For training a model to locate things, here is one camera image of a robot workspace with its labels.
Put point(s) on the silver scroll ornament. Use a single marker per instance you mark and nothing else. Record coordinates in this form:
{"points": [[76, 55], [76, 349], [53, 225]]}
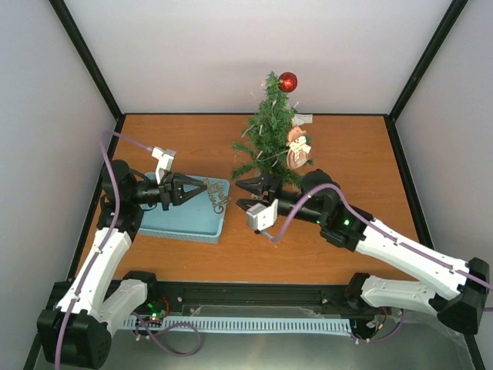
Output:
{"points": [[218, 193]]}

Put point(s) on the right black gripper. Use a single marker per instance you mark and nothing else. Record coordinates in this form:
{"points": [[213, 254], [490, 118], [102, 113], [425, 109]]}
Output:
{"points": [[266, 184]]}

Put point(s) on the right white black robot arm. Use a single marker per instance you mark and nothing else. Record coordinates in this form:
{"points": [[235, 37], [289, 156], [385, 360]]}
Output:
{"points": [[448, 288]]}

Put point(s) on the red ball ornament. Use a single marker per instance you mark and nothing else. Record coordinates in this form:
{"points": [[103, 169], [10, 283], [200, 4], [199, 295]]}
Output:
{"points": [[287, 82]]}

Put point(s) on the blue plastic basket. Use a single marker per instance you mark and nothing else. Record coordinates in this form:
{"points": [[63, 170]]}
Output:
{"points": [[193, 221]]}

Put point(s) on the light blue cable duct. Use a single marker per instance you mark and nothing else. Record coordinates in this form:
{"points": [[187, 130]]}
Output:
{"points": [[229, 325]]}

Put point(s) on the snowman ornament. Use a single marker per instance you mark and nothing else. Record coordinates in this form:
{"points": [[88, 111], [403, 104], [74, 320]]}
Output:
{"points": [[298, 148]]}

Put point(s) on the clear angel ornament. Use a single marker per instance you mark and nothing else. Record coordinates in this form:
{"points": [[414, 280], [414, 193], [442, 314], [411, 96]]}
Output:
{"points": [[301, 119]]}

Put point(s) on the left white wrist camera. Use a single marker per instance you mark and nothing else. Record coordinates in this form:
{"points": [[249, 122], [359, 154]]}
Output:
{"points": [[164, 164]]}

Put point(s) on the small green christmas tree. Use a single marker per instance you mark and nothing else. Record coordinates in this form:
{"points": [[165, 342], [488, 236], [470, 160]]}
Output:
{"points": [[290, 177]]}

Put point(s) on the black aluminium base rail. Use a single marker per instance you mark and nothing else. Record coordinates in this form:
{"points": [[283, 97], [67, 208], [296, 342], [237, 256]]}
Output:
{"points": [[250, 298]]}

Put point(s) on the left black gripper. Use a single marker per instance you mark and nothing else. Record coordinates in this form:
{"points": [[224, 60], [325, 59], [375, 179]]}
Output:
{"points": [[172, 190]]}

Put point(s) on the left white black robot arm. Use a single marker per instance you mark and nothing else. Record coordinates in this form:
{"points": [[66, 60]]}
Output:
{"points": [[78, 330]]}

